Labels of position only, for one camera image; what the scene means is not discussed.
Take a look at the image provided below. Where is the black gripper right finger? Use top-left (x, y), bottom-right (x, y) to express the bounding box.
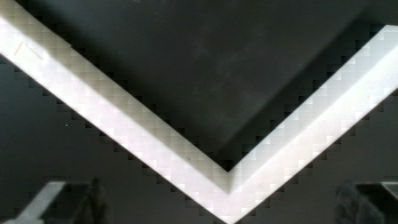
top-left (336, 182), bottom-right (398, 224)

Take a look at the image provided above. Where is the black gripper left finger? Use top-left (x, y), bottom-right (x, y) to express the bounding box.
top-left (13, 179), bottom-right (110, 224)

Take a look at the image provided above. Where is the white U-shaped obstacle fence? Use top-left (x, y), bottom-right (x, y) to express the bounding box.
top-left (0, 6), bottom-right (398, 224)

